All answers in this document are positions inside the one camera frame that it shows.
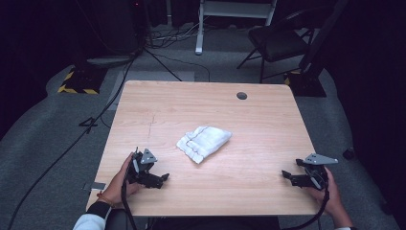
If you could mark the grey tape strip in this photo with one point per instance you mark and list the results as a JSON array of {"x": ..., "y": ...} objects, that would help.
[{"x": 95, "y": 186}]

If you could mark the black yellow-striped stand base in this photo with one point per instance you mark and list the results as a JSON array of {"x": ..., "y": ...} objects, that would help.
[
  {"x": 306, "y": 83},
  {"x": 81, "y": 81}
]

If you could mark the person's right hand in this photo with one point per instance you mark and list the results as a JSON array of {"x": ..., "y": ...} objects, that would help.
[{"x": 330, "y": 198}]

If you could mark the black caster wheel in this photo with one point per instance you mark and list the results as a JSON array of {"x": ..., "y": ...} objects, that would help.
[{"x": 348, "y": 153}]

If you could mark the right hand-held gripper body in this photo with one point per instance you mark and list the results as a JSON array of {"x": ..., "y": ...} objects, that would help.
[{"x": 314, "y": 174}]

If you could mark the black folding chair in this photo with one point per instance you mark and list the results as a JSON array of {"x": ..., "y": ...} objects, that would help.
[{"x": 277, "y": 44}]

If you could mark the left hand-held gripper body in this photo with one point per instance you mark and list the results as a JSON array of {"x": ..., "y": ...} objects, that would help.
[{"x": 144, "y": 166}]

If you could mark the person's dark lap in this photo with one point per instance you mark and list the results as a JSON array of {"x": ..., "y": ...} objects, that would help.
[{"x": 198, "y": 223}]

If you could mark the white metal desk frame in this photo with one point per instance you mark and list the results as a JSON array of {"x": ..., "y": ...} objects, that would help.
[{"x": 200, "y": 28}]

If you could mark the person's left hand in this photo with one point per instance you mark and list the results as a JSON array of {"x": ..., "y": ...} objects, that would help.
[{"x": 116, "y": 188}]

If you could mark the white towel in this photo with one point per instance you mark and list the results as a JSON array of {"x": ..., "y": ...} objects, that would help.
[{"x": 204, "y": 143}]

